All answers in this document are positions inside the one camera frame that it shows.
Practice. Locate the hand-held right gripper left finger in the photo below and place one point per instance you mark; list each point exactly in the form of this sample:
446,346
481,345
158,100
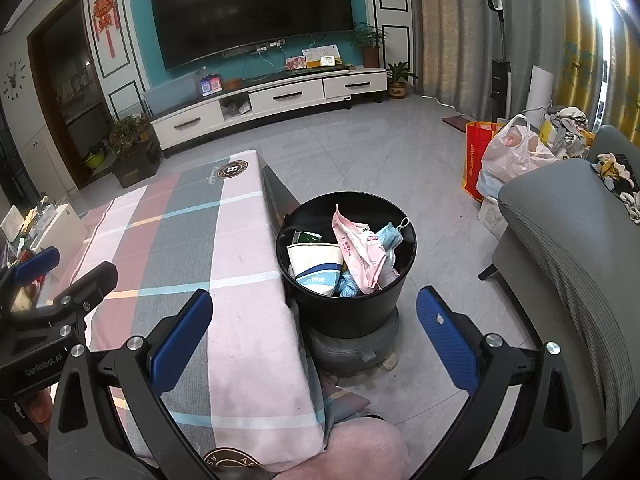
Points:
182,340

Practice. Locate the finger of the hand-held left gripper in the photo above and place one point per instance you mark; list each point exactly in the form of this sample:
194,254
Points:
35,262
95,285

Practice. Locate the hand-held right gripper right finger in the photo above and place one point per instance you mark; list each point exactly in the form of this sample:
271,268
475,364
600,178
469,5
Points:
447,340

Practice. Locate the black trash bin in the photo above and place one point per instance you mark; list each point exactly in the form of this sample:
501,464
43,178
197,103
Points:
350,320

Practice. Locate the blue mesh cloth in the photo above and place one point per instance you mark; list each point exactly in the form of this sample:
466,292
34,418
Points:
350,285

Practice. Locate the blue face mask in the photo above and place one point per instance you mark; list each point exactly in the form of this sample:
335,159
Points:
390,237

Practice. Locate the pink plastic bag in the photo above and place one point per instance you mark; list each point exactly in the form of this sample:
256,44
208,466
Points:
360,245

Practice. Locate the white paper cup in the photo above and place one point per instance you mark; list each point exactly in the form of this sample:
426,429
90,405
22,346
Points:
315,260

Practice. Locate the green wrapper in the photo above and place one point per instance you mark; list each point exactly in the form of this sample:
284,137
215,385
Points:
305,236

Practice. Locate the white board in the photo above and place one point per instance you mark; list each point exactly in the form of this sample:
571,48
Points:
12,222

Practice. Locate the white cardboard box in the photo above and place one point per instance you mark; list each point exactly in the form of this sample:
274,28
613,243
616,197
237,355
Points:
65,225

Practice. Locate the grey round stool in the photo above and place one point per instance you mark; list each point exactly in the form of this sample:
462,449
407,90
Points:
350,355

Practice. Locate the plaid tablecloth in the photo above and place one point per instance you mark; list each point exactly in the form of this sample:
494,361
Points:
200,220

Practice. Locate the dark planter with plants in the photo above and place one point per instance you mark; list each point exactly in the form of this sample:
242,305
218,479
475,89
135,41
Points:
135,160

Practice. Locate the person's right leg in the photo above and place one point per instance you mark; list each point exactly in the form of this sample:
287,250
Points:
365,452

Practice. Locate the grey sofa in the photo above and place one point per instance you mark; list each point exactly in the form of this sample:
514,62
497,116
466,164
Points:
565,260

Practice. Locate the orange shopping bag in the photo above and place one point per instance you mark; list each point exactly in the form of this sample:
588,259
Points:
475,160

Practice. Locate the white plastic carrier bag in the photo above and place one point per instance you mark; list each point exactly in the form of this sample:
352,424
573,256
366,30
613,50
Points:
515,155

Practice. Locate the dark floor mat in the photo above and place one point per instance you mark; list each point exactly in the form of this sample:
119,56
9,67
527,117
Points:
457,124

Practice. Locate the pile of clothes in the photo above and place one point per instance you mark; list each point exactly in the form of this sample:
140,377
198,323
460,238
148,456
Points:
570,127

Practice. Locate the small potted plant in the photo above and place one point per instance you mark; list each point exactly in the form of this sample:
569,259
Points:
398,85

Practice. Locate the white television cabinet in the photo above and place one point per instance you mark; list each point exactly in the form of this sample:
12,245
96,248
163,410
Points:
280,97

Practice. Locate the upright vacuum cleaner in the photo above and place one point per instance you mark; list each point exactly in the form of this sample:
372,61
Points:
500,80

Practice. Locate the white panel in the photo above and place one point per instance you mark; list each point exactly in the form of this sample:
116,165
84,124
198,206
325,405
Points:
540,87

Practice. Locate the white power strip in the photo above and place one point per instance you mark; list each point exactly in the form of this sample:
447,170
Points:
267,47

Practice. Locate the tall potted plant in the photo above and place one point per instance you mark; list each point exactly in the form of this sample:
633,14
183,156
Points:
370,50

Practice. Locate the small white clock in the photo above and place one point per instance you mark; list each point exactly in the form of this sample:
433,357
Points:
328,61

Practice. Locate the black television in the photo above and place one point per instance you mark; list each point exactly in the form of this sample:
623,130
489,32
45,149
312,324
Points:
250,15

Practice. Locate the white desk calendar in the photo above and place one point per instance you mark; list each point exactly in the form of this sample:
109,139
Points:
320,52

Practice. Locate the grey curtain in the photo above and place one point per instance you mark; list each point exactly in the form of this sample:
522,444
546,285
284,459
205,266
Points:
475,25

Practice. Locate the yellow curtain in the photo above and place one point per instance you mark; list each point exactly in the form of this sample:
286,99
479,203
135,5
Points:
580,35

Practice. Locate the black wall clock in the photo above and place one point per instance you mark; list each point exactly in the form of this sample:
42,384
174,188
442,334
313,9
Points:
15,80

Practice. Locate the red knot wall decoration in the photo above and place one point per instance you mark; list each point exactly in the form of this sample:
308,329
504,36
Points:
105,15

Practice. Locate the photo frame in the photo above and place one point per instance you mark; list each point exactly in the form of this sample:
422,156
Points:
295,64

